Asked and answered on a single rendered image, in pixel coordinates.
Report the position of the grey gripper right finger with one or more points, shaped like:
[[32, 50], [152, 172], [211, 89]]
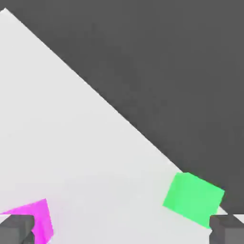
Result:
[[226, 228]]

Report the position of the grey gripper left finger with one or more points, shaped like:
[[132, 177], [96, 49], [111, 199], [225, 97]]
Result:
[[17, 226]]

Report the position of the small magenta cube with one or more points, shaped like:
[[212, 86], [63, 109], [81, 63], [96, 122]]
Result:
[[42, 219]]

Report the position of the small green cube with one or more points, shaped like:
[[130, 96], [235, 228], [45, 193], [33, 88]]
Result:
[[192, 198]]

